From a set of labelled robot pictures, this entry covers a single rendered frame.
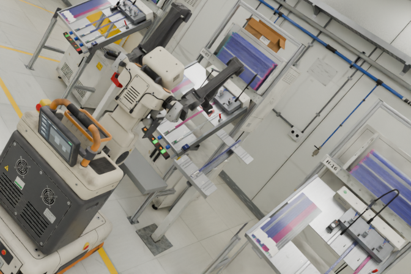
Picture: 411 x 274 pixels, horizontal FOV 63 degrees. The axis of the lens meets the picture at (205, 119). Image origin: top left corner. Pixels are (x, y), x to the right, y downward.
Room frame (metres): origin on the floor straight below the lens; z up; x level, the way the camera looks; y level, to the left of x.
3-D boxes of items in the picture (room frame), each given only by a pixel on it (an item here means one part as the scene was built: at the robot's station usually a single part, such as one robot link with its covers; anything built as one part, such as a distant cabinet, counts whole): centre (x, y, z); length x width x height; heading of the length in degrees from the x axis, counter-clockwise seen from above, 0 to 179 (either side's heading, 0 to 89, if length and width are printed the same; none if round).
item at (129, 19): (3.59, 1.37, 0.66); 1.01 x 0.73 x 1.31; 152
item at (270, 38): (3.25, -0.02, 1.82); 0.68 x 0.30 x 0.20; 62
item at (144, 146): (3.07, 0.02, 0.31); 0.70 x 0.65 x 0.62; 62
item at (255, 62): (2.94, 0.02, 1.52); 0.51 x 0.13 x 0.27; 62
